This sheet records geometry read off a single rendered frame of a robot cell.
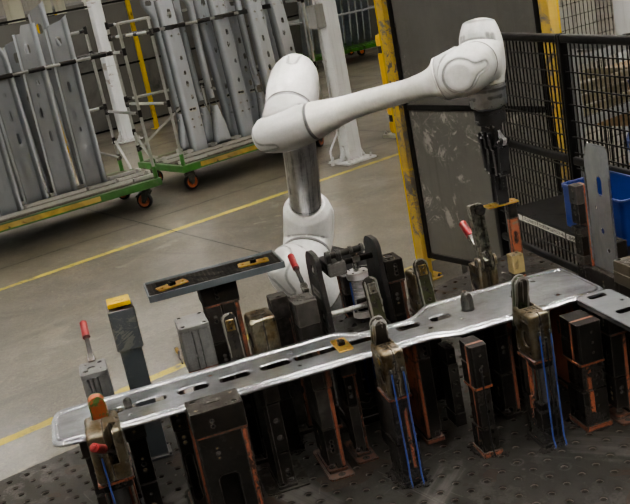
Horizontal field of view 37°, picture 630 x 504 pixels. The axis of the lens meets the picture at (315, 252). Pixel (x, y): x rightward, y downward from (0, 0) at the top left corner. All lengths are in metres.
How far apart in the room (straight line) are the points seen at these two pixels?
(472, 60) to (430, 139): 3.26
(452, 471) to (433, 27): 3.22
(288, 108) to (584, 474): 1.16
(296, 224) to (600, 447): 1.17
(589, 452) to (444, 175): 3.19
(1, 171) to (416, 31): 4.82
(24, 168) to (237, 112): 2.45
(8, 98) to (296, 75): 6.83
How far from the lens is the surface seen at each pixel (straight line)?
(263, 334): 2.40
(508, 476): 2.29
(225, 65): 10.37
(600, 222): 2.55
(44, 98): 9.35
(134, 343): 2.55
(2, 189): 9.00
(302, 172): 2.81
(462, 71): 2.10
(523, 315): 2.25
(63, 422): 2.31
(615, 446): 2.37
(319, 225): 2.98
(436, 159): 5.36
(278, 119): 2.49
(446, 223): 5.45
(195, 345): 2.38
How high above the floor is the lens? 1.88
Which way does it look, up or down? 16 degrees down
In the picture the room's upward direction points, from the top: 11 degrees counter-clockwise
